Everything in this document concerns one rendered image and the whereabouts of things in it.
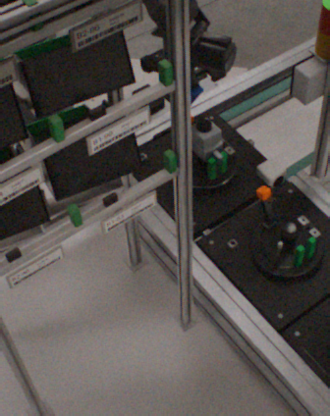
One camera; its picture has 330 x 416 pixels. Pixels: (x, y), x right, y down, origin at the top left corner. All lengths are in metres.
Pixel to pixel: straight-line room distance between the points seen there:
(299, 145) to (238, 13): 1.97
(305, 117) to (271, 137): 0.11
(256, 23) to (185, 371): 2.36
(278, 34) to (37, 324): 2.28
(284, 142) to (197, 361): 0.54
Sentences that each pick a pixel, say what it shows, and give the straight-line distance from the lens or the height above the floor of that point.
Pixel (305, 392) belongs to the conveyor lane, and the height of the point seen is 0.96.
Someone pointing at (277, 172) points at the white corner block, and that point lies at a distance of 1.38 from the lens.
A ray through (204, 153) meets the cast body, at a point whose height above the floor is 1.05.
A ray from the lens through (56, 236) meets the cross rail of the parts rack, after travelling 0.90.
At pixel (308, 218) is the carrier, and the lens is 1.35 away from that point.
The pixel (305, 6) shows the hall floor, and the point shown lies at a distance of 3.53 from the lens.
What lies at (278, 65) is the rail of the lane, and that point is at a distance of 1.68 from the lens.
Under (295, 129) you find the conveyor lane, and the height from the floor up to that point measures 0.92.
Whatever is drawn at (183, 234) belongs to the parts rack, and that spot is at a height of 1.16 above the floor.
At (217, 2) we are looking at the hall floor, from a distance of 3.52.
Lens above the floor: 2.03
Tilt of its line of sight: 51 degrees down
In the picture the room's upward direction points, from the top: 4 degrees counter-clockwise
